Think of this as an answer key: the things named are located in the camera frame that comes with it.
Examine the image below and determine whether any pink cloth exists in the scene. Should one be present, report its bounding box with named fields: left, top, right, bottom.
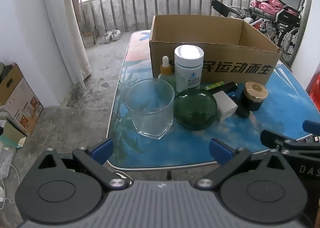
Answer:
left=251, top=0, right=284, bottom=16

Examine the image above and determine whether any black jar with gold lid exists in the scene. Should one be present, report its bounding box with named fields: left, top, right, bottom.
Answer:
left=240, top=80, right=268, bottom=112

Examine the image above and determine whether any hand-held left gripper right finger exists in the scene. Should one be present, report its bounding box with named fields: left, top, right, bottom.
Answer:
left=195, top=138, right=287, bottom=191

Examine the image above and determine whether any white curtain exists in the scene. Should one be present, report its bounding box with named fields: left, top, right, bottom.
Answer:
left=61, top=0, right=92, bottom=85

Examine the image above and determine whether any black cylindrical tube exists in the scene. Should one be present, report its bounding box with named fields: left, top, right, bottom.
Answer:
left=210, top=81, right=238, bottom=95

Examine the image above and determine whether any green dropper bottle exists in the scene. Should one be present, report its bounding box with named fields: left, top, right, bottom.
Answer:
left=158, top=56, right=175, bottom=89

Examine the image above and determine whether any green lip balm tube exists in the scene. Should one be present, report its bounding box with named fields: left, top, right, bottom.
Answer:
left=205, top=81, right=225, bottom=91

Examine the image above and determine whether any red bag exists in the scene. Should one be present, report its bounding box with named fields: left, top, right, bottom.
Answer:
left=306, top=72, right=320, bottom=112

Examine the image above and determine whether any white plastic bag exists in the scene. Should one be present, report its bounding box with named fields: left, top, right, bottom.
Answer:
left=0, top=140, right=18, bottom=176

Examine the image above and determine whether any brown wooden board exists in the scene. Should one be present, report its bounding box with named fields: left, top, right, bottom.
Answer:
left=70, top=0, right=83, bottom=31

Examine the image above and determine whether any light green carton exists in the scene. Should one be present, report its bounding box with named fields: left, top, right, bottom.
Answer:
left=0, top=120, right=27, bottom=148

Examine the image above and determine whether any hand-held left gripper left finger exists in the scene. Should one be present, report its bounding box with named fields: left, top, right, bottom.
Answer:
left=37, top=138, right=130, bottom=190

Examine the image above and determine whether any brown cardboard box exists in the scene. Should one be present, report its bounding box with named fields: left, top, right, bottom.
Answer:
left=149, top=15, right=282, bottom=86

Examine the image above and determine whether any white plastic bottle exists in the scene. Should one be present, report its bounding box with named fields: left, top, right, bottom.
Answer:
left=174, top=45, right=205, bottom=93

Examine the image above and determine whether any clear glass cup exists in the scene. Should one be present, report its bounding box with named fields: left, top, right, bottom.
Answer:
left=124, top=79, right=175, bottom=140

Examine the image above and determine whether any green glass bowl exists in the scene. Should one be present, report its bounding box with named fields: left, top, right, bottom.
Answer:
left=174, top=89, right=217, bottom=131

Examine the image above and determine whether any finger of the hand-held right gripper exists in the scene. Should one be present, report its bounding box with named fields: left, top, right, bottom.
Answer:
left=302, top=119, right=320, bottom=135
left=260, top=129, right=320, bottom=153

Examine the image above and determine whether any black wheelchair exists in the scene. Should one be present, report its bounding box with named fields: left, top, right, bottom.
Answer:
left=250, top=0, right=308, bottom=67

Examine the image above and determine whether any dark folded frame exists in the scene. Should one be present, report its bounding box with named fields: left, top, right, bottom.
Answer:
left=81, top=26, right=98, bottom=46

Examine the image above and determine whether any printed appliance carton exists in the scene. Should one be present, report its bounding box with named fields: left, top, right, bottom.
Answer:
left=0, top=63, right=44, bottom=136

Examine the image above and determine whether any white charger cube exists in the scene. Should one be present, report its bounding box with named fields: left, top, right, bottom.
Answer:
left=212, top=91, right=238, bottom=121

